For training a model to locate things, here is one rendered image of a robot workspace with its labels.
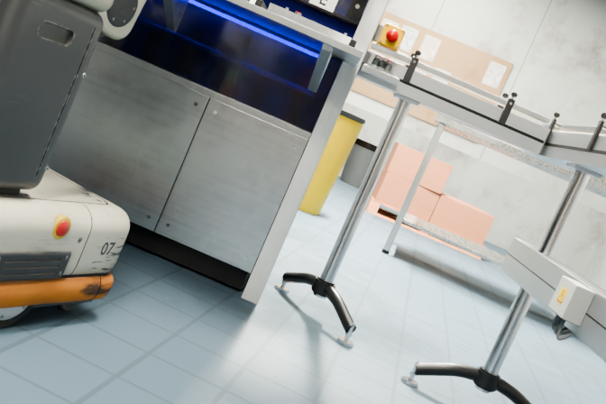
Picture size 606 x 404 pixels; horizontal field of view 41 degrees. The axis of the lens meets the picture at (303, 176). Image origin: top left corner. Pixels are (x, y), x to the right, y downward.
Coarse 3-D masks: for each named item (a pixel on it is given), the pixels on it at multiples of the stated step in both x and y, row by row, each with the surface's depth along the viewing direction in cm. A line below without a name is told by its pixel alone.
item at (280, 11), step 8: (272, 8) 236; (280, 8) 236; (288, 16) 236; (296, 16) 236; (304, 24) 236; (312, 24) 236; (320, 24) 236; (320, 32) 236; (328, 32) 236; (336, 32) 236; (336, 40) 236; (344, 40) 236
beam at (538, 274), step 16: (512, 256) 268; (528, 256) 252; (544, 256) 239; (512, 272) 261; (528, 272) 246; (544, 272) 233; (560, 272) 220; (576, 272) 228; (528, 288) 240; (544, 288) 227; (592, 288) 197; (544, 304) 222; (592, 304) 191; (592, 320) 188; (592, 336) 184
